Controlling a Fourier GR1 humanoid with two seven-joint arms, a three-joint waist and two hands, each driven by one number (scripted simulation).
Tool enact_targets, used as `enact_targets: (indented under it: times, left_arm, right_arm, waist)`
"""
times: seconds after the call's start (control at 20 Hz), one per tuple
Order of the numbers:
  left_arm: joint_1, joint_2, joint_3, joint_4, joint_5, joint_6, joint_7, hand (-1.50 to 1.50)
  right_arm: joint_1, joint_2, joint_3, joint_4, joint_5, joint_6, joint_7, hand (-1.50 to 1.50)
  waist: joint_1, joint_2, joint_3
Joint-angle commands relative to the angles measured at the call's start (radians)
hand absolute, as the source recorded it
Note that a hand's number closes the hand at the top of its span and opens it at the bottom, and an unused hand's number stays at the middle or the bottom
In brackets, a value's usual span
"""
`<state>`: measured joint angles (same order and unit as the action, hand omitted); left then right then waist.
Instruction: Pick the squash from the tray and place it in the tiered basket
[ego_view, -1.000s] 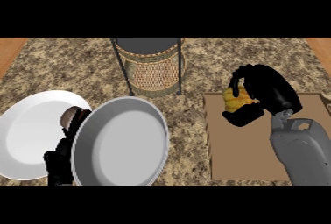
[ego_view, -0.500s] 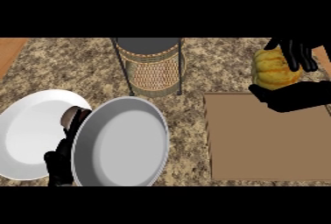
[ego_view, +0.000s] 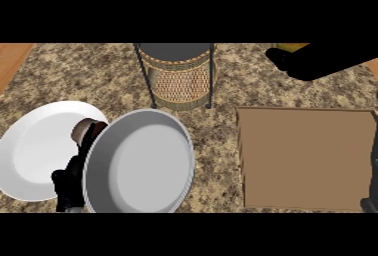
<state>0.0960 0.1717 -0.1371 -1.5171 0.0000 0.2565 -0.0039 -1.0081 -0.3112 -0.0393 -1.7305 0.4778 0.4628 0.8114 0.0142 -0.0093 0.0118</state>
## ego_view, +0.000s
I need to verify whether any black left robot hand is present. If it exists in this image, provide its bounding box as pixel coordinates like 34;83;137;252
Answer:
50;121;109;213

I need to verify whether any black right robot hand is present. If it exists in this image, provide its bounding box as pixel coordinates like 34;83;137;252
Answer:
264;42;378;82

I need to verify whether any yellow squash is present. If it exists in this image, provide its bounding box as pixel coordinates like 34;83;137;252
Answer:
275;42;312;53

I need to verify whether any brown square tray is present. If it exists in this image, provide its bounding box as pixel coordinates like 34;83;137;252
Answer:
236;106;378;212

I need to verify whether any wicker tiered basket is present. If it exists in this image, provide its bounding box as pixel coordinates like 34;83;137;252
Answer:
133;42;219;112

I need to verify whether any white round plate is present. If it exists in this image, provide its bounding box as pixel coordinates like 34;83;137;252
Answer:
0;100;111;203

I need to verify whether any brown cupcake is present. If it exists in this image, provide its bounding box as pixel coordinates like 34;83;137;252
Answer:
70;117;102;144

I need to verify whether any grey round plate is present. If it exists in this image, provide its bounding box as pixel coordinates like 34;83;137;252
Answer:
81;108;197;214

